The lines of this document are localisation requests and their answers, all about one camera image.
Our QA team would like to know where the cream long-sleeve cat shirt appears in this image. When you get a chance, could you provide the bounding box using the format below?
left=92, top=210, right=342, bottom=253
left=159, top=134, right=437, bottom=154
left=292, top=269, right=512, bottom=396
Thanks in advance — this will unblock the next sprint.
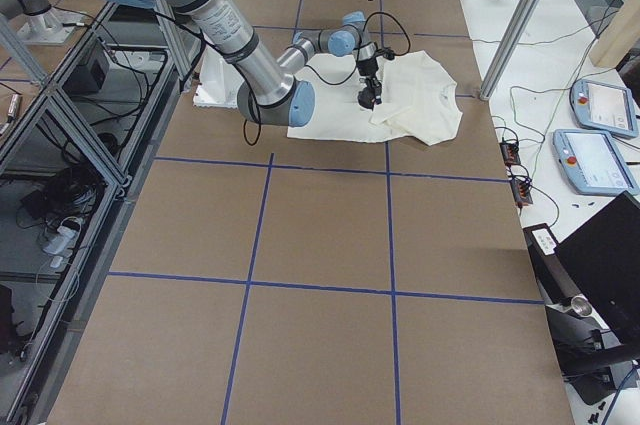
left=287, top=51, right=463, bottom=145

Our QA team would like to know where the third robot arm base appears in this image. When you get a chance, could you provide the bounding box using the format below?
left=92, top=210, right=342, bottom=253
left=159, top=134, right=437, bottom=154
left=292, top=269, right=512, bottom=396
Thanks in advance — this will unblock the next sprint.
left=1, top=0, right=83, bottom=45

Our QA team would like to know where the orange circuit board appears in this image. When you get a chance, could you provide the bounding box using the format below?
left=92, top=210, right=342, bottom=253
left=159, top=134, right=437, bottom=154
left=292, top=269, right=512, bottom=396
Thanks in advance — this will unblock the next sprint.
left=499, top=140, right=521, bottom=166

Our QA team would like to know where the far teach pendant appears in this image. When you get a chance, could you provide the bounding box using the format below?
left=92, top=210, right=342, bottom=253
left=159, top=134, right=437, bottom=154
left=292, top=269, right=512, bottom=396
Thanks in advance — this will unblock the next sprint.
left=570, top=79, right=639, bottom=139

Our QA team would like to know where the teach pendant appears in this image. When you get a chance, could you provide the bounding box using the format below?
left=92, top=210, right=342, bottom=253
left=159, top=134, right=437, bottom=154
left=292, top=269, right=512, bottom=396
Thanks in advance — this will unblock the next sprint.
left=553, top=129, right=639, bottom=196
left=570, top=79, right=639, bottom=139

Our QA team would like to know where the near teach pendant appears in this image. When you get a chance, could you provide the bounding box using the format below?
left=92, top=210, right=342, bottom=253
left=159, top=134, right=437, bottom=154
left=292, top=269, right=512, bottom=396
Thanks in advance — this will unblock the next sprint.
left=553, top=129, right=639, bottom=196

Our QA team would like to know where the wooden block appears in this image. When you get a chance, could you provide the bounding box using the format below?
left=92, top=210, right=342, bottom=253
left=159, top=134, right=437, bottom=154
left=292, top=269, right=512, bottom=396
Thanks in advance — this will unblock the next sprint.
left=589, top=0, right=640, bottom=68

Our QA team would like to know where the black monitor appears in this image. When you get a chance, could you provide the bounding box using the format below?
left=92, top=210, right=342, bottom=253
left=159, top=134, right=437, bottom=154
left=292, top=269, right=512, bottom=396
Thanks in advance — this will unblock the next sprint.
left=556, top=192, right=639, bottom=343

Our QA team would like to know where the white power strip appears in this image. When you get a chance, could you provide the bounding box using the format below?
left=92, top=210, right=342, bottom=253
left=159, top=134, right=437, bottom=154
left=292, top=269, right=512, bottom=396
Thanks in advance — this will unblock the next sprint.
left=42, top=225, right=79, bottom=255

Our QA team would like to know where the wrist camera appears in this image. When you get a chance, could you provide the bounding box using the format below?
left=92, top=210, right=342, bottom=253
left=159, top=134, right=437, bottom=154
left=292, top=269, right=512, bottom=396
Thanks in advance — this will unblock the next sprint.
left=375, top=47, right=396, bottom=61

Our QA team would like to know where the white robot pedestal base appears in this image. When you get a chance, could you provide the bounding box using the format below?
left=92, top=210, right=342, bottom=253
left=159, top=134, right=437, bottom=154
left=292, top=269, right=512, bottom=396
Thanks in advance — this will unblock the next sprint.
left=193, top=48, right=243, bottom=109

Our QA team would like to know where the aluminium frame post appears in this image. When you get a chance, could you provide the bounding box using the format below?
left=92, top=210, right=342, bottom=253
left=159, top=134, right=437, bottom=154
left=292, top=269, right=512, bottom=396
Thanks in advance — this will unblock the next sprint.
left=479, top=0, right=539, bottom=101

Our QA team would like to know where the black box under frame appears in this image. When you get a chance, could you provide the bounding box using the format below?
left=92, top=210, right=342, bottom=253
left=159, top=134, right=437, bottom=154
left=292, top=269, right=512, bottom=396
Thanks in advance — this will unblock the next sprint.
left=62, top=43, right=109, bottom=95

